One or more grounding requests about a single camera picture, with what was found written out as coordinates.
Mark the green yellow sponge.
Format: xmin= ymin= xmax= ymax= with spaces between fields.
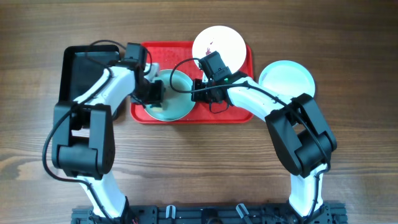
xmin=150 ymin=104 xmax=163 ymax=113

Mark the light green plate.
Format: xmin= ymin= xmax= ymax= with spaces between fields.
xmin=145 ymin=69 xmax=195 ymax=121

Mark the white plate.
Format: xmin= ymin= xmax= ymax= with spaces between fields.
xmin=192 ymin=26 xmax=246 ymax=73

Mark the light blue plate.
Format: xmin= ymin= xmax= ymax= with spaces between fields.
xmin=258 ymin=60 xmax=316 ymax=97

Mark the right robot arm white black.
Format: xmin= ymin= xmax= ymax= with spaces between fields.
xmin=192 ymin=52 xmax=337 ymax=223

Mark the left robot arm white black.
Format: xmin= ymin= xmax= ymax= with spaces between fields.
xmin=42 ymin=40 xmax=165 ymax=223

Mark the red plastic tray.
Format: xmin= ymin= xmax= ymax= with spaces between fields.
xmin=130 ymin=41 xmax=253 ymax=124

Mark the black plastic tray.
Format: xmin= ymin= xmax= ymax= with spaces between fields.
xmin=58 ymin=45 xmax=120 ymax=101

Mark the black mounting rail base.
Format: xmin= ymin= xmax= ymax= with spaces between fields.
xmin=70 ymin=200 xmax=347 ymax=224

